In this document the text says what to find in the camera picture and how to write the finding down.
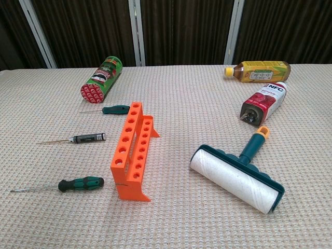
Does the yellow tea bottle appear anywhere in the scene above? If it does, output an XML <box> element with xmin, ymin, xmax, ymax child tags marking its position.
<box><xmin>224</xmin><ymin>60</ymin><xmax>292</xmax><ymax>84</ymax></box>

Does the black metal precision screwdriver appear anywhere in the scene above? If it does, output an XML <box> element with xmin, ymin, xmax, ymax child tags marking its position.
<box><xmin>36</xmin><ymin>132</ymin><xmax>107</xmax><ymax>145</ymax></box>

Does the small teal handle screwdriver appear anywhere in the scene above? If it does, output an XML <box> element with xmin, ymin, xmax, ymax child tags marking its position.
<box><xmin>80</xmin><ymin>104</ymin><xmax>130</xmax><ymax>115</ymax></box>

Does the orange tool holder rack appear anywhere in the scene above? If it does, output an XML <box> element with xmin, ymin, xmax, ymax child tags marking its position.
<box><xmin>109</xmin><ymin>102</ymin><xmax>161</xmax><ymax>202</ymax></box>

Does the beige woven tablecloth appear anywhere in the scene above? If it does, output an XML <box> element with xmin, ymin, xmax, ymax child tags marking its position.
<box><xmin>0</xmin><ymin>63</ymin><xmax>332</xmax><ymax>249</ymax></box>

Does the green black handle screwdriver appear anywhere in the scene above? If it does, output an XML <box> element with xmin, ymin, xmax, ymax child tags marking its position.
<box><xmin>10</xmin><ymin>176</ymin><xmax>105</xmax><ymax>193</ymax></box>

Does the red NFC juice bottle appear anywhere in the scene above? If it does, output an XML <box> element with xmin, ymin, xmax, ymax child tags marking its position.
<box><xmin>240</xmin><ymin>81</ymin><xmax>289</xmax><ymax>127</ymax></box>

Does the green Pringles chips can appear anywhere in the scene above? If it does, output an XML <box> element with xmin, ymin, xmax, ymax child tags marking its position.
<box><xmin>80</xmin><ymin>56</ymin><xmax>123</xmax><ymax>104</ymax></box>

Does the teal lint roller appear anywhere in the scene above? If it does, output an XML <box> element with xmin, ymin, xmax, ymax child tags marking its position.
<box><xmin>189</xmin><ymin>126</ymin><xmax>286</xmax><ymax>215</ymax></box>

